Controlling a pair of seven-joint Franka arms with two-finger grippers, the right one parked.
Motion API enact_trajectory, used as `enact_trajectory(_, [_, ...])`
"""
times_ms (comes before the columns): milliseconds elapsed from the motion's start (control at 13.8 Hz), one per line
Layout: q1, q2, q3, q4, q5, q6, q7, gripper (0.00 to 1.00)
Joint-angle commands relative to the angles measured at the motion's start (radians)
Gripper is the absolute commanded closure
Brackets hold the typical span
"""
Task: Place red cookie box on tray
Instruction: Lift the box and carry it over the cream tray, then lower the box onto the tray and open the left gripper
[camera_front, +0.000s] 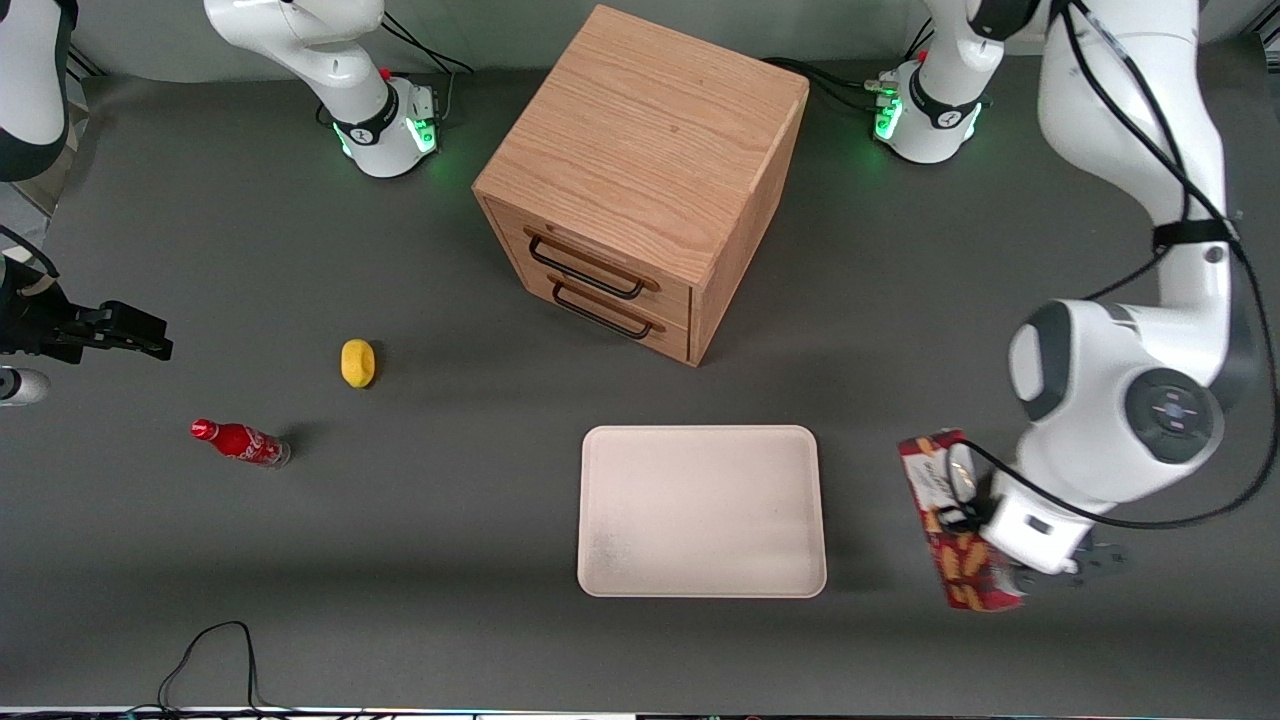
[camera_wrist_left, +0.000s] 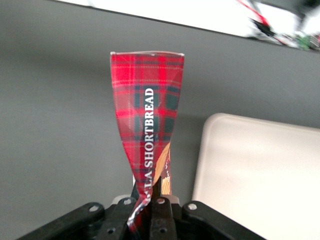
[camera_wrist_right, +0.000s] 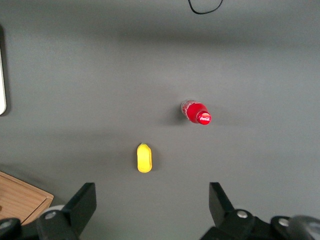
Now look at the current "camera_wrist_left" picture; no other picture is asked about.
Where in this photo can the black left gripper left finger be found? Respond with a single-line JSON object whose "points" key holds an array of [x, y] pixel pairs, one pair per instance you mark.
{"points": [[120, 220]]}

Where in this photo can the red tartan shortbread cookie box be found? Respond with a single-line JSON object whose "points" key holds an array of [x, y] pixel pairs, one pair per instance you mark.
{"points": [[150, 112]]}

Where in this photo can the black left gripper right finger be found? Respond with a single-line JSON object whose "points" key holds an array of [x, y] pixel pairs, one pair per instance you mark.
{"points": [[161, 220]]}

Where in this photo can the beige rectangular plastic tray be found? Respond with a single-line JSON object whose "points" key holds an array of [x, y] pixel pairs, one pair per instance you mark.
{"points": [[257, 170]]}

